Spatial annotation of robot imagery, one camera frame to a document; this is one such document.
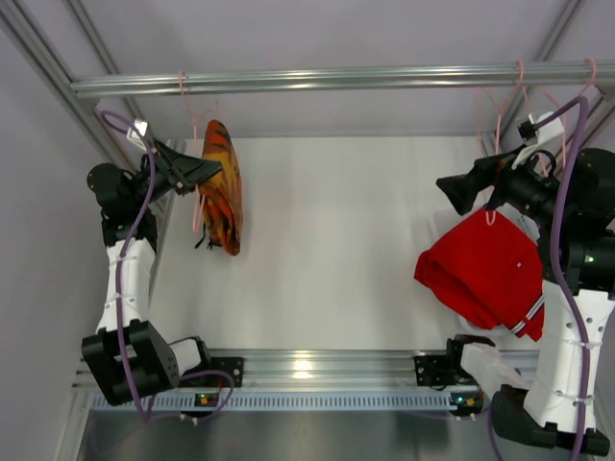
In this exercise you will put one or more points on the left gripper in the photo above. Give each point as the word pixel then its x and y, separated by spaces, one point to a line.
pixel 170 169

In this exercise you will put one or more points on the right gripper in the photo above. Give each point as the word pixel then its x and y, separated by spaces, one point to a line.
pixel 483 174

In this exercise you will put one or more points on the orange patterned garment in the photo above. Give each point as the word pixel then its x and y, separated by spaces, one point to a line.
pixel 221 197

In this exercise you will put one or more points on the pink hanger with orange garment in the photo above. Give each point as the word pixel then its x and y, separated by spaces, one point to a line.
pixel 196 120

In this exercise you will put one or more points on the red trousers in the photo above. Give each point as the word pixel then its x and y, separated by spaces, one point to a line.
pixel 489 274

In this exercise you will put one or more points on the pink hanger of red trousers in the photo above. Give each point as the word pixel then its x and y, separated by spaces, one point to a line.
pixel 518 89

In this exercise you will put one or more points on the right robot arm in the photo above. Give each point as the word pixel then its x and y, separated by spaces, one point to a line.
pixel 576 249

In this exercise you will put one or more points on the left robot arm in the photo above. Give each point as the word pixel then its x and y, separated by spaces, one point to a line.
pixel 127 356

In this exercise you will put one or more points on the white plastic basket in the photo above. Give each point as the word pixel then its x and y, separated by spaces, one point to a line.
pixel 443 221

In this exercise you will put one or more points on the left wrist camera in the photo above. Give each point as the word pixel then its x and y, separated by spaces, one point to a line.
pixel 137 134

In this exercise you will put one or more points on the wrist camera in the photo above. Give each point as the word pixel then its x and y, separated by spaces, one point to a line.
pixel 537 132
pixel 137 134

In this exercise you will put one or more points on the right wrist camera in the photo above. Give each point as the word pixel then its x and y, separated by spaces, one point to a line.
pixel 537 132

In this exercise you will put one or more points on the right aluminium frame post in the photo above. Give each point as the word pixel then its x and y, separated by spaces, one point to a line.
pixel 560 31

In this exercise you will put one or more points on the aluminium frame post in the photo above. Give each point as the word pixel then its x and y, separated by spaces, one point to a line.
pixel 560 31
pixel 25 33

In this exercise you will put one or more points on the aluminium hanging rail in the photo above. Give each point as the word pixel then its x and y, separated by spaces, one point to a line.
pixel 383 77

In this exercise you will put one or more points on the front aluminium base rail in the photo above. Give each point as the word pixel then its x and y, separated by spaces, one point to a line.
pixel 312 371

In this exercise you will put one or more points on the left aluminium frame post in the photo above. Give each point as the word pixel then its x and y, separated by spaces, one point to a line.
pixel 25 33

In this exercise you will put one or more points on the slotted cable duct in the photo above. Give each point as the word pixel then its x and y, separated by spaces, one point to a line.
pixel 308 401

